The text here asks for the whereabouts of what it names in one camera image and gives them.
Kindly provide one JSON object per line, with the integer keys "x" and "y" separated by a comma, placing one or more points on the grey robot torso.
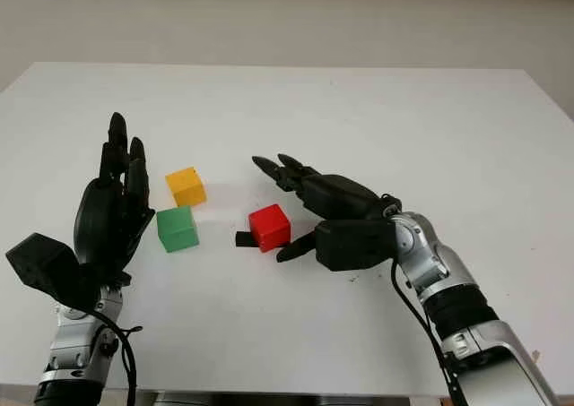
{"x": 269, "y": 400}

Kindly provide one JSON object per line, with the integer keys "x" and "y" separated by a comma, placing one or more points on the green wooden block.
{"x": 177, "y": 231}

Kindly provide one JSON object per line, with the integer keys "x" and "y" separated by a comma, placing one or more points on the yellow wooden block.
{"x": 187, "y": 188}

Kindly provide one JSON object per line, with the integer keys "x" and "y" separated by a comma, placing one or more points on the red wooden block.
{"x": 269, "y": 229}

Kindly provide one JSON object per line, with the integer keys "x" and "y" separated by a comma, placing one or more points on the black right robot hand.
{"x": 341, "y": 195}

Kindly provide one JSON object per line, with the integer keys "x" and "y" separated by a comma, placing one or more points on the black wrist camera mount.
{"x": 354, "y": 244}
{"x": 38, "y": 258}

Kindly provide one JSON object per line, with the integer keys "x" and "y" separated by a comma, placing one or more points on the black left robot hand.
{"x": 103, "y": 218}

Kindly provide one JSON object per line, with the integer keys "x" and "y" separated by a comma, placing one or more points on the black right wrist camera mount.
{"x": 354, "y": 244}

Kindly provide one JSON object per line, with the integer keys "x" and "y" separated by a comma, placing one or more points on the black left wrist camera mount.
{"x": 38, "y": 258}

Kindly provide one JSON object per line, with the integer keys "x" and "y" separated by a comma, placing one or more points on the black tape strip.
{"x": 244, "y": 240}

